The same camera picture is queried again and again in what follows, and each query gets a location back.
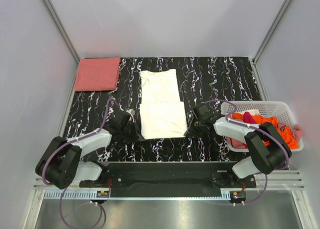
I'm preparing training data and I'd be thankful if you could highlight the magenta t shirt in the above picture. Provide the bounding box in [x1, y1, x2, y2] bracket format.
[243, 111, 256, 124]

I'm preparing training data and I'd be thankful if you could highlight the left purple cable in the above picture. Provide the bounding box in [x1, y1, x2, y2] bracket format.
[41, 98, 137, 229]

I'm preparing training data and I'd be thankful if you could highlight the white t shirt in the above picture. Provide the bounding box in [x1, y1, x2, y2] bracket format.
[139, 69, 187, 140]

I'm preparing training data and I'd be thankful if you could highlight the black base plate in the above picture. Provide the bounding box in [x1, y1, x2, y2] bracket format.
[79, 161, 257, 200]

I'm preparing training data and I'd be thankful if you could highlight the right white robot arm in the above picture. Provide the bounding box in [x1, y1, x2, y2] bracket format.
[185, 103, 292, 188]

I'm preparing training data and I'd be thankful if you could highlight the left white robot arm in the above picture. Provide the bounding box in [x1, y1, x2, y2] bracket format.
[35, 109, 144, 190]

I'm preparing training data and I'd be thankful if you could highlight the pink t shirt in basket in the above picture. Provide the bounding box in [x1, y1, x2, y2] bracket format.
[226, 137, 248, 150]

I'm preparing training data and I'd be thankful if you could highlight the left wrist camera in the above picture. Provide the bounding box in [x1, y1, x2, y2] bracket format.
[126, 108, 135, 116]

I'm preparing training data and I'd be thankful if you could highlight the folded pink t shirt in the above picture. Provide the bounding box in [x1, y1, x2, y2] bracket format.
[74, 57, 121, 92]

